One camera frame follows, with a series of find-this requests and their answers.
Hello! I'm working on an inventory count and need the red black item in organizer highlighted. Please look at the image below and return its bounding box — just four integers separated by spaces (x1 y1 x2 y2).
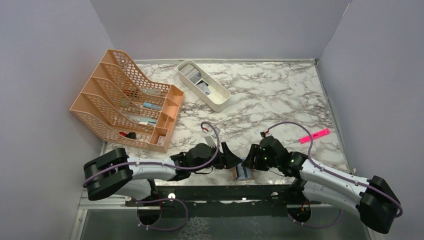
119 131 137 140

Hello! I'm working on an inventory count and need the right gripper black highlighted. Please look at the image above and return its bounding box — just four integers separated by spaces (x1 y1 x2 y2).
241 143 280 171

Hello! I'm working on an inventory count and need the white oblong plastic tray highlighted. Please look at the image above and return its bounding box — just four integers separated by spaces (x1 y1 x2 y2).
176 60 231 112

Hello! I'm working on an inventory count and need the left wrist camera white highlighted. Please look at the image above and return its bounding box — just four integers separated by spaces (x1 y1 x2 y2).
203 134 217 147

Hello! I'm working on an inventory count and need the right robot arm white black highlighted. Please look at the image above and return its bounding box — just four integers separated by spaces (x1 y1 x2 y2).
242 136 401 234

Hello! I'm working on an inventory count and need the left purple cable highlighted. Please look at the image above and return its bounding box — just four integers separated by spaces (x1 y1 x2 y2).
82 121 222 232

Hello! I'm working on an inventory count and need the orange mesh file organizer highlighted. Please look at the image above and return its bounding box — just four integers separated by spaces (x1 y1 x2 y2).
70 49 184 153

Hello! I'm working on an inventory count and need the brown leather card holder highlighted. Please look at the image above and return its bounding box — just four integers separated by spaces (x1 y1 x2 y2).
232 163 255 182

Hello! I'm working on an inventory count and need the blue item in organizer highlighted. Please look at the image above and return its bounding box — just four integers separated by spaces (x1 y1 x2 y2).
142 102 162 111

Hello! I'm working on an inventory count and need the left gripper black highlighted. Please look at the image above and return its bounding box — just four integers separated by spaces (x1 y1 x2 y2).
190 142 242 173

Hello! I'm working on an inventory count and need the pink highlighter marker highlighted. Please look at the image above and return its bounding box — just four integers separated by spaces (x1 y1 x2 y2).
299 128 331 144

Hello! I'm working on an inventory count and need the black mounting rail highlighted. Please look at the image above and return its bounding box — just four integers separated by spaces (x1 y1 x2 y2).
125 184 306 218

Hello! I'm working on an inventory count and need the stack of credit cards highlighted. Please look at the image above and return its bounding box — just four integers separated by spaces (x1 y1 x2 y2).
180 64 212 96

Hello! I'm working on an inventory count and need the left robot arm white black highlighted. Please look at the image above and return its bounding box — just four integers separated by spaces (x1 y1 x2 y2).
83 142 243 206

